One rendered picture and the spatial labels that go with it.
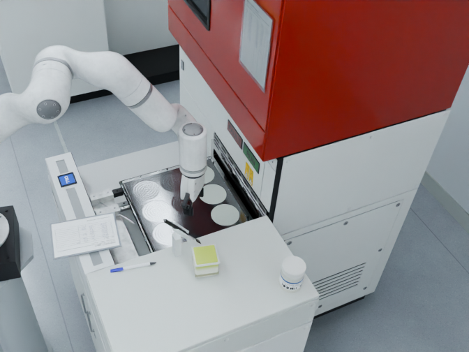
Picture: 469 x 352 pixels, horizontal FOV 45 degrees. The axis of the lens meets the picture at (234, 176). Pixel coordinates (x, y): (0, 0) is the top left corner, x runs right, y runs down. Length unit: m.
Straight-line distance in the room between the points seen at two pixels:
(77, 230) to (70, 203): 0.13
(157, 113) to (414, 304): 1.90
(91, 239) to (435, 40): 1.22
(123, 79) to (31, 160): 2.17
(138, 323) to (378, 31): 1.05
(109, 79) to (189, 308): 0.69
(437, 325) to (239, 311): 1.52
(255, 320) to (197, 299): 0.18
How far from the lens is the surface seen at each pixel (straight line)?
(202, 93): 2.23
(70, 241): 1.87
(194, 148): 1.65
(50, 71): 1.50
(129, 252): 1.92
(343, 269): 2.53
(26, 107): 1.48
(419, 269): 3.19
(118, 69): 1.47
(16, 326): 2.35
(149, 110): 1.54
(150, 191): 2.07
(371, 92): 1.79
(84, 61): 1.49
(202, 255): 1.71
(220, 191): 2.07
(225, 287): 1.73
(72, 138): 3.70
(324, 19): 1.51
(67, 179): 2.06
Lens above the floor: 2.40
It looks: 45 degrees down
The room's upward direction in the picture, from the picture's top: 5 degrees clockwise
